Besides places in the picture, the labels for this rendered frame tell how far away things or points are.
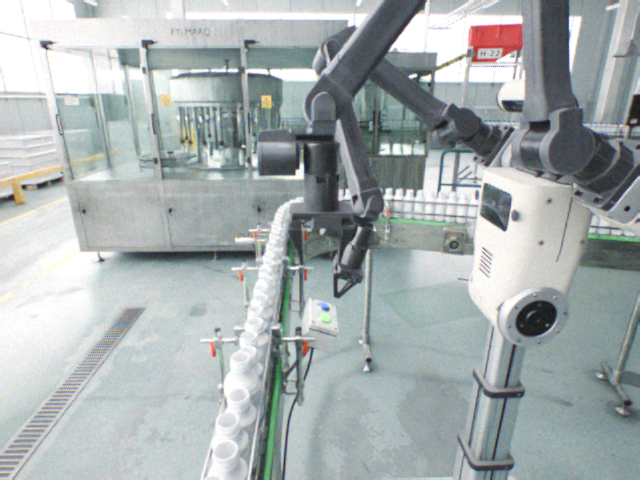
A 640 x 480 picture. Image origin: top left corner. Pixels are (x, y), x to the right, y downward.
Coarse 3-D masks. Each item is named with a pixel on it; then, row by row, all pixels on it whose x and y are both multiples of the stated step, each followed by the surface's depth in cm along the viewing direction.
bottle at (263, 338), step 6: (252, 318) 93; (258, 318) 93; (252, 324) 93; (258, 324) 93; (252, 330) 90; (258, 330) 90; (258, 336) 91; (264, 336) 92; (258, 342) 90; (264, 342) 91; (264, 348) 92; (264, 354) 92; (264, 360) 92; (264, 366) 93
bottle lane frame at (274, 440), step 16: (288, 272) 158; (288, 288) 144; (288, 304) 139; (288, 320) 138; (288, 336) 137; (272, 400) 91; (272, 416) 86; (272, 432) 81; (272, 448) 78; (272, 464) 75
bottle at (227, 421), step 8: (224, 416) 64; (232, 416) 65; (216, 424) 63; (224, 424) 65; (232, 424) 65; (240, 424) 64; (216, 432) 63; (224, 432) 62; (232, 432) 62; (240, 432) 64; (216, 440) 63; (224, 440) 62; (232, 440) 62; (240, 440) 63; (248, 440) 65; (240, 448) 63; (248, 448) 65; (240, 456) 63; (248, 456) 65; (248, 464) 65
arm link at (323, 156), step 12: (312, 144) 57; (324, 144) 57; (336, 144) 58; (312, 156) 58; (324, 156) 58; (336, 156) 59; (312, 168) 59; (324, 168) 58; (336, 168) 59; (324, 180) 60
